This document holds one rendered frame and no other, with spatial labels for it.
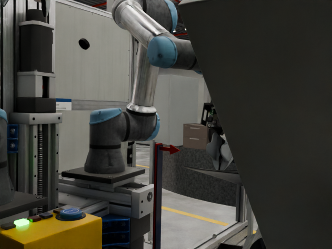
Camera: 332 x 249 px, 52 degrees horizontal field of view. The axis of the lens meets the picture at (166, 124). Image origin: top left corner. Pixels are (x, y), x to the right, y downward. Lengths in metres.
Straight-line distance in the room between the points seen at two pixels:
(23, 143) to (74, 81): 1.43
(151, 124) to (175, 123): 9.33
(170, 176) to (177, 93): 7.79
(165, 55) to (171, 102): 9.59
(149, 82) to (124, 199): 0.43
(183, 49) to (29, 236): 0.54
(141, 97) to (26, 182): 0.49
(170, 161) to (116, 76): 0.86
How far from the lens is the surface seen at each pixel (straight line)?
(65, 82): 2.44
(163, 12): 1.23
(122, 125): 1.25
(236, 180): 0.87
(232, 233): 1.26
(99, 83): 2.64
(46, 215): 0.68
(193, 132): 7.63
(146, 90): 1.27
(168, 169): 2.99
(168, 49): 0.84
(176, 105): 10.64
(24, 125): 1.10
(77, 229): 0.63
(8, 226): 0.64
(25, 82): 1.14
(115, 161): 1.25
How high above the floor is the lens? 1.28
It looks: 3 degrees down
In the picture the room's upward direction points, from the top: 1 degrees clockwise
